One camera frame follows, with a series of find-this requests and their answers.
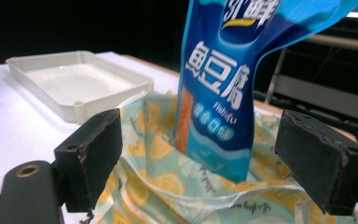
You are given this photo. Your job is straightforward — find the white plastic tray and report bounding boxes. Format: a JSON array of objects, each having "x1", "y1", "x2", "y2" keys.
[{"x1": 5, "y1": 49, "x2": 155, "y2": 125}]

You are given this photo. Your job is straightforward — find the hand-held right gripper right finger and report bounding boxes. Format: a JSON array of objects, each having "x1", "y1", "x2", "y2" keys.
[{"x1": 273, "y1": 109, "x2": 358, "y2": 217}]

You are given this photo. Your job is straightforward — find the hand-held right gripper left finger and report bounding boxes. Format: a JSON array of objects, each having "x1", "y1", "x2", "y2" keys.
[{"x1": 53, "y1": 107, "x2": 123, "y2": 214}]

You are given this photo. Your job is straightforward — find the lemon print plastic bag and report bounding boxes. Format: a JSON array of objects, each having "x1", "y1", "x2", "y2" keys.
[{"x1": 93, "y1": 90, "x2": 358, "y2": 224}]

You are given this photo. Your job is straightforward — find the blue snack packet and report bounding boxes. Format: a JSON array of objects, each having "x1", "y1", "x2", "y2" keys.
[{"x1": 172, "y1": 0, "x2": 358, "y2": 185}]

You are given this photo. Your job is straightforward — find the metal shelf rack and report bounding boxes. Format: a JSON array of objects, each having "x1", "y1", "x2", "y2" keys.
[{"x1": 262, "y1": 33, "x2": 358, "y2": 125}]

